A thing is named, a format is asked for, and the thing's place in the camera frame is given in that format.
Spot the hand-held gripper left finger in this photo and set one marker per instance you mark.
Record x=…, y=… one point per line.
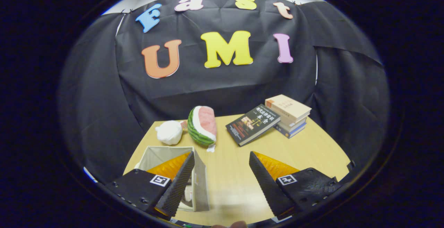
x=177, y=188

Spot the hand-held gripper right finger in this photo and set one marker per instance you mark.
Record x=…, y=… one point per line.
x=267, y=188

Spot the cream fabric storage box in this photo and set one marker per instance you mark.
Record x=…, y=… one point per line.
x=201, y=183

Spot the white plush toy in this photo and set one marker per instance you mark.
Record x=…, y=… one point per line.
x=169, y=132

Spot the blue book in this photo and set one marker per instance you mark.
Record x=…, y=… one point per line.
x=291, y=132

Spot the black book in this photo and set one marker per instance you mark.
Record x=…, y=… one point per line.
x=253, y=124

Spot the watermelon slice plush toy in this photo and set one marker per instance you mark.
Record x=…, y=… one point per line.
x=203, y=125

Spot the grey book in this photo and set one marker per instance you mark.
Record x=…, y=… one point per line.
x=296, y=123

